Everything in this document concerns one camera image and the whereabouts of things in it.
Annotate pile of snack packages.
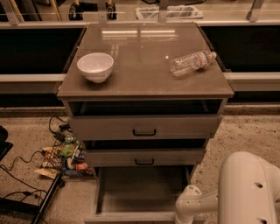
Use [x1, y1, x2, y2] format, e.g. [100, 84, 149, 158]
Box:
[34, 136, 94, 179]

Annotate white ceramic bowl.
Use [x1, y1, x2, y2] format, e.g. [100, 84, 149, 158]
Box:
[77, 52, 114, 83]

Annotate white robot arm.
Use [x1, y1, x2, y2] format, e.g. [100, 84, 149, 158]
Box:
[174, 151, 280, 224]

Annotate black floor cable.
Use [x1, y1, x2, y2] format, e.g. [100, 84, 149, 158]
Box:
[0, 150, 49, 205]

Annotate black stand leg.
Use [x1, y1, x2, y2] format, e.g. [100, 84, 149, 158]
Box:
[31, 173, 63, 224]

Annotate grey top drawer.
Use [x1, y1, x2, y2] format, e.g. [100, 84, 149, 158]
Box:
[69, 115, 222, 141]

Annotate black chair base edge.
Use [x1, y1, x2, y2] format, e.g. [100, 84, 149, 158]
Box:
[0, 126, 13, 161]

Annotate white wire tray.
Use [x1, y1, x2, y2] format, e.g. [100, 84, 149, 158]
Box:
[135, 5, 204, 20]

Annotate black cart wheels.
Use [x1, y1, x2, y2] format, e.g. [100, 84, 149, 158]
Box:
[68, 0, 116, 21]

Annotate grey drawer cabinet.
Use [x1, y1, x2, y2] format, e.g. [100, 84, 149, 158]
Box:
[56, 22, 235, 182]

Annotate clear plastic water bottle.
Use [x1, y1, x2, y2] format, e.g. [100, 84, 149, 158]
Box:
[170, 50, 217, 77]

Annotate grey middle drawer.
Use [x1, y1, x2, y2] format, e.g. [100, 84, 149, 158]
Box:
[83, 148, 204, 167]

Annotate black power adapter with cable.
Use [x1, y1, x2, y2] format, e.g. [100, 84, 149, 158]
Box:
[48, 116, 73, 142]

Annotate grey drawer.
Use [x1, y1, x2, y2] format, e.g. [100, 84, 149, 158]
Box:
[84, 166, 190, 224]
[69, 115, 222, 141]
[83, 148, 204, 167]

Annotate grey bottom drawer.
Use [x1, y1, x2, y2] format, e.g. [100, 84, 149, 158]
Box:
[84, 166, 190, 224]

